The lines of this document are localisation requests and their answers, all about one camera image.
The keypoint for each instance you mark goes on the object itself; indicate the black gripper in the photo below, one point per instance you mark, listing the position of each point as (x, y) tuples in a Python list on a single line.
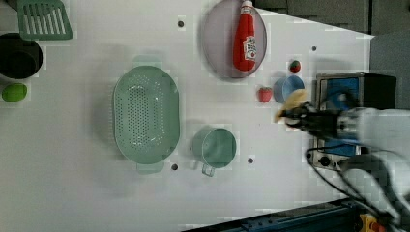
[(305, 117)]

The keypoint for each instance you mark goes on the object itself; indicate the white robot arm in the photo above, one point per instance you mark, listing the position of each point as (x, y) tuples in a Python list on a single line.
[(377, 179)]

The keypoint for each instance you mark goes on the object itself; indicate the silver black toaster oven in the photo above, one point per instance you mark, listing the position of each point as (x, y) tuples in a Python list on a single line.
[(341, 92)]

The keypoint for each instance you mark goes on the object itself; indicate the blue bowl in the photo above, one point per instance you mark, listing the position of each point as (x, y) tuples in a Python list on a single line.
[(285, 86)]

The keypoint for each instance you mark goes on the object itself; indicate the red strawberry far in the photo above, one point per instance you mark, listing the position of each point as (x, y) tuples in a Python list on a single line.
[(295, 66)]

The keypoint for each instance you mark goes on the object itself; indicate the red strawberry near plate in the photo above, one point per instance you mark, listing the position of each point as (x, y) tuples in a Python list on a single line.
[(264, 94)]

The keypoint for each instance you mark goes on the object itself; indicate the red ketchup bottle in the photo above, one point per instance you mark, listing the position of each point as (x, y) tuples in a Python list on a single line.
[(244, 48)]

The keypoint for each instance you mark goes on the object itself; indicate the green measuring cup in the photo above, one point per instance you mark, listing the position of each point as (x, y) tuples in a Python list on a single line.
[(215, 148)]

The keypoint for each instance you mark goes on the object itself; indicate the grey round plate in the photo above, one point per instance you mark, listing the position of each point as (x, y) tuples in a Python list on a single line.
[(218, 30)]

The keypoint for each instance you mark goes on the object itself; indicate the green oval colander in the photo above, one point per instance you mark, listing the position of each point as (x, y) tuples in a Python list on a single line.
[(146, 114)]

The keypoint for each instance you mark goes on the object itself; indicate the green slotted spatula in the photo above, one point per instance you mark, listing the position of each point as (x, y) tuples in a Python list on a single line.
[(43, 20)]

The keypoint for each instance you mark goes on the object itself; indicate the black cylindrical container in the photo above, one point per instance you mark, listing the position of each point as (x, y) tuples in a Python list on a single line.
[(19, 59)]

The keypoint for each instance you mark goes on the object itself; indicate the green lime toy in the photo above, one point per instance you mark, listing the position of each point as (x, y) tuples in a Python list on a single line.
[(15, 92)]

